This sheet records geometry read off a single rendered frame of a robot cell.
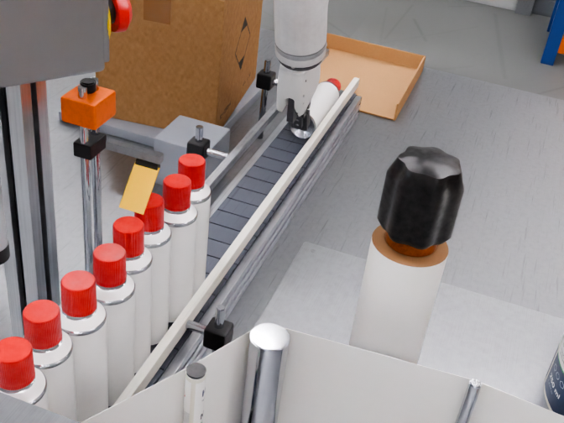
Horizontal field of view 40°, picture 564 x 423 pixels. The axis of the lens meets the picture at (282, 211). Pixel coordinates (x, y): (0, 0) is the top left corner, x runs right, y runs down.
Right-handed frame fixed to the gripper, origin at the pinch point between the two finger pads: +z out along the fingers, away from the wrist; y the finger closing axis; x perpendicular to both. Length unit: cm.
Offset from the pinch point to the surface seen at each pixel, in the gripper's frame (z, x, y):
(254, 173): -0.1, -2.9, 14.8
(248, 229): -10.4, 4.0, 32.8
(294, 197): -0.9, 5.5, 18.0
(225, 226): -5.8, -1.1, 30.5
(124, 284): -34, 2, 59
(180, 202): -31, 2, 45
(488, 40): 199, 16, -275
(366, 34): 187, -48, -242
